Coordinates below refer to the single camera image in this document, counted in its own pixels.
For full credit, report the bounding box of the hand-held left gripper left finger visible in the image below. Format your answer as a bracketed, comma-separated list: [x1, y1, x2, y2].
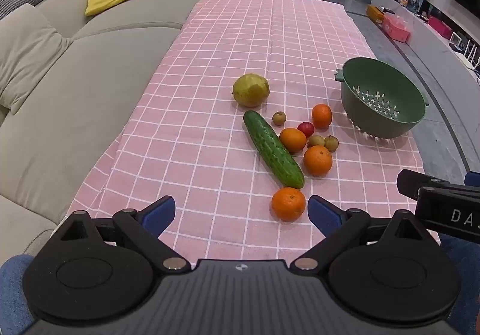
[56, 195, 192, 272]

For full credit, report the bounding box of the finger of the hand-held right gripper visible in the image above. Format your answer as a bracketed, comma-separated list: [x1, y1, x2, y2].
[397, 169, 454, 204]

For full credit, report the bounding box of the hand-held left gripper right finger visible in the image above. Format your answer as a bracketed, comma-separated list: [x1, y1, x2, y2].
[290, 195, 441, 272]

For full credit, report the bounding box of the orange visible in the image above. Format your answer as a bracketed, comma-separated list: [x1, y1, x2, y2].
[303, 145, 333, 177]
[279, 128, 307, 154]
[312, 104, 333, 129]
[271, 187, 307, 223]

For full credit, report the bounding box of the green cucumber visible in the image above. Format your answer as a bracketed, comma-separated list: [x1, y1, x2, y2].
[243, 110, 305, 189]

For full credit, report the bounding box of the green colander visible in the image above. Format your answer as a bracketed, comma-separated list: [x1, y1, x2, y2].
[334, 57, 430, 139]

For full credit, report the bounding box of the yellow-green pear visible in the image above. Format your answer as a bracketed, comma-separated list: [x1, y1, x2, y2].
[232, 73, 271, 108]

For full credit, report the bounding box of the person's right leg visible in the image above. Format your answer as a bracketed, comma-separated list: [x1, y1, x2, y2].
[439, 233, 480, 322]

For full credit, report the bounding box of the person's leg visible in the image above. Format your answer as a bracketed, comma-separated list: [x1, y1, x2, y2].
[439, 233, 480, 322]
[0, 254, 36, 335]

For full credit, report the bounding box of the beige sofa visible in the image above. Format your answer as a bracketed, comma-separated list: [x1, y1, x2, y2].
[0, 0, 226, 268]

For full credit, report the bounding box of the white television cabinet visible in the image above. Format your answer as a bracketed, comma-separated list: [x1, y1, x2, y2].
[371, 0, 480, 90]

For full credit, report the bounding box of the pink box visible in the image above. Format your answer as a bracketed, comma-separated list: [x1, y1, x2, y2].
[382, 14, 412, 43]

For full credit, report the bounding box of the magenta box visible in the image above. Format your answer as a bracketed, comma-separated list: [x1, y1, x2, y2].
[427, 16, 455, 39]

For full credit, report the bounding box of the pink checked tablecloth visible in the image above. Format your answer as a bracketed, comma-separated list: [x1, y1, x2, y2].
[65, 0, 426, 276]

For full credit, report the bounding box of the orange box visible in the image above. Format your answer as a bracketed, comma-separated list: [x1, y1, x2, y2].
[367, 5, 387, 24]

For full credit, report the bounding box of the person's left leg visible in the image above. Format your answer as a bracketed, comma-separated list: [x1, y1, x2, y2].
[0, 254, 36, 335]

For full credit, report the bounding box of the beige sofa cushion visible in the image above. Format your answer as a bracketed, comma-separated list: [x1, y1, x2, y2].
[0, 14, 74, 116]

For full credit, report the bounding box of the small photo frame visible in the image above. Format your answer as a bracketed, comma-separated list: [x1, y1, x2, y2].
[448, 32, 466, 52]

